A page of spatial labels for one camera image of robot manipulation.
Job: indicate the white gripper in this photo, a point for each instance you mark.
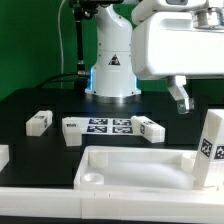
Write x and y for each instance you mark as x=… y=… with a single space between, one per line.
x=166 y=44

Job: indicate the white desk top tray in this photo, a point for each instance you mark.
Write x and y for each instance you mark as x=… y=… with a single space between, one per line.
x=136 y=169

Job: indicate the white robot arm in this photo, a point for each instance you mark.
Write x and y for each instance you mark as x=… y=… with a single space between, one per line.
x=112 y=78

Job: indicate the marker sheet with tags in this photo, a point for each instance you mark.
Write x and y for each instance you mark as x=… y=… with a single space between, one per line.
x=102 y=126

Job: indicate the white front fence bar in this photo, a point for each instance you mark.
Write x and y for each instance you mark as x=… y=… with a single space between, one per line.
x=153 y=205

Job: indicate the white left fence piece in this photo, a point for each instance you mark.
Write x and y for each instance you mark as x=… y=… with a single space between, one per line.
x=4 y=156

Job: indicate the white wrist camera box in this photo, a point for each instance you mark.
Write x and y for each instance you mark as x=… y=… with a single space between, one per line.
x=147 y=8

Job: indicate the black camera stand pole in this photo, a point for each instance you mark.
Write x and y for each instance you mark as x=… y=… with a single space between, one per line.
x=82 y=10

